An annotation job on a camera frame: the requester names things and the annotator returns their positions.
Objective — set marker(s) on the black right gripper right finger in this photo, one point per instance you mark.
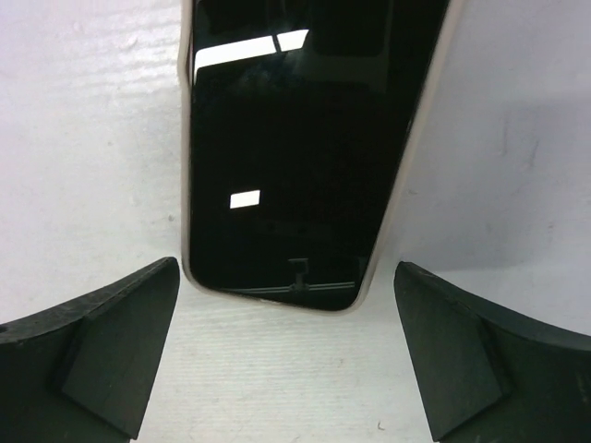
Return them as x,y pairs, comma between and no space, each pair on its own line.
486,373

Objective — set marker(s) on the phone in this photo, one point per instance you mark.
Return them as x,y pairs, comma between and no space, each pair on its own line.
295,116

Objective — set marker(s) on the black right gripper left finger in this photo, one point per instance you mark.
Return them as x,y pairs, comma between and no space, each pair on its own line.
83,371

